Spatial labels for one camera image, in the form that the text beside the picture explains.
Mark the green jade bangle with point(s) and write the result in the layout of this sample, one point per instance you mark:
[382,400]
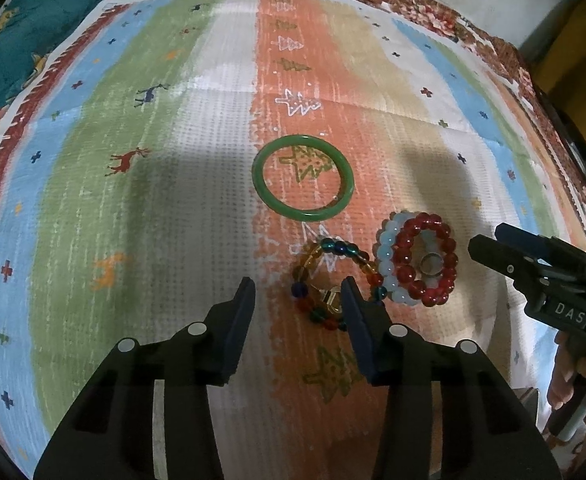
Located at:
[260,187]

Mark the striped printed mat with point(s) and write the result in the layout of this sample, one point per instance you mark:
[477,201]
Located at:
[138,200]

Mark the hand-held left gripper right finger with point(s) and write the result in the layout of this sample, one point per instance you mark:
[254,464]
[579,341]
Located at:
[360,330]

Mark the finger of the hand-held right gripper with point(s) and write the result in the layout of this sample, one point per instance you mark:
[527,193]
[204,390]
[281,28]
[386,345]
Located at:
[538,245]
[503,257]

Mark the teal printed cloth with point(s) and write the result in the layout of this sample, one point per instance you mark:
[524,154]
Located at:
[28,40]

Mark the person's right hand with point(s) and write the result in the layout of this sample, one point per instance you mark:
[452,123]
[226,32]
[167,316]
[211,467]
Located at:
[560,380]

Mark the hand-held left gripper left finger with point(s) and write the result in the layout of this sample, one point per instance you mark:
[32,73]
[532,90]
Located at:
[239,330]

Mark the yellow hanging garment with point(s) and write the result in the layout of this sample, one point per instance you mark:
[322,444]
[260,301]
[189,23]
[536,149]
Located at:
[580,60]

